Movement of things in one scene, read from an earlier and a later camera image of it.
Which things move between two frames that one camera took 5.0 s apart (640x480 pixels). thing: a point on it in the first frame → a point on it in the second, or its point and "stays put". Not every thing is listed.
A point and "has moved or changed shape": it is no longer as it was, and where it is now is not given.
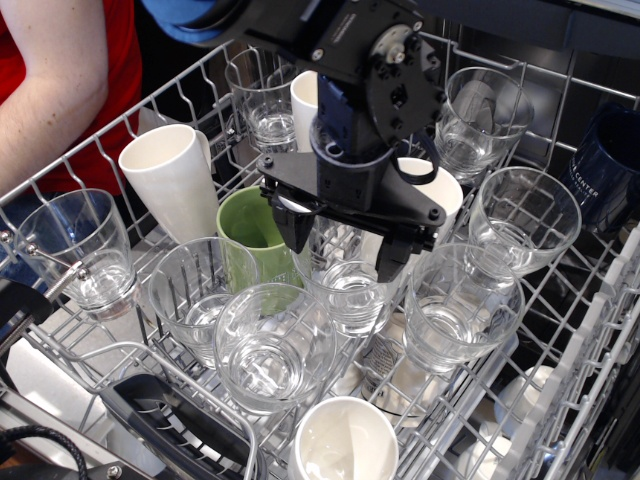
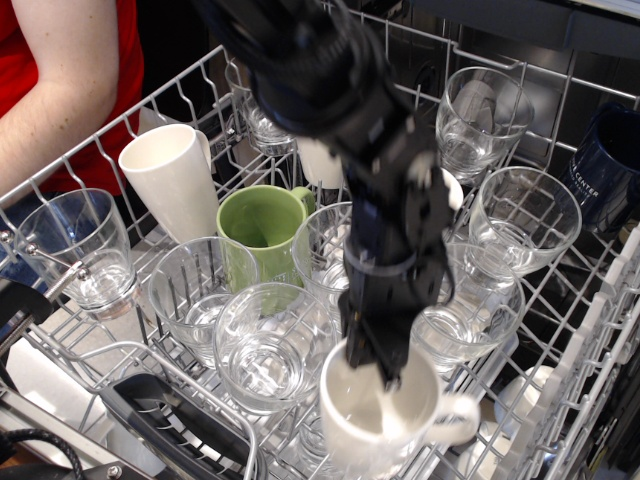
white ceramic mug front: [344, 438] has moved or changed shape
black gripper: [346, 177] → [396, 258]
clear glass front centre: [273, 344] stays put
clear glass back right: [484, 115] stays put
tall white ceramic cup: [172, 166] stays put
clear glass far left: [79, 241] stays put
